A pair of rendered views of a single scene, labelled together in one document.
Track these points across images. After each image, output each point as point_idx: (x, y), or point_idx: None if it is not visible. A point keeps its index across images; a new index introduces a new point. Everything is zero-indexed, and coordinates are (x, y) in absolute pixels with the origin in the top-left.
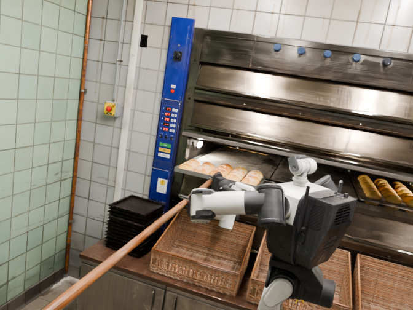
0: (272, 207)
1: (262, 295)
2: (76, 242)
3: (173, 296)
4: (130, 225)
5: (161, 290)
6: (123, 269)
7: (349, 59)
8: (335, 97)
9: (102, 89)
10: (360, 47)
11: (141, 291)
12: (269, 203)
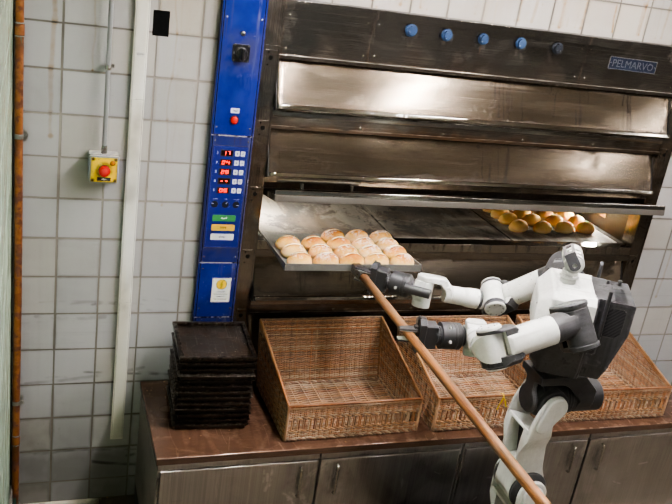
0: (590, 330)
1: (534, 423)
2: (32, 438)
3: (333, 463)
4: (227, 380)
5: (313, 462)
6: (247, 454)
7: (510, 46)
8: (493, 104)
9: (67, 127)
10: (526, 28)
11: (279, 475)
12: (586, 326)
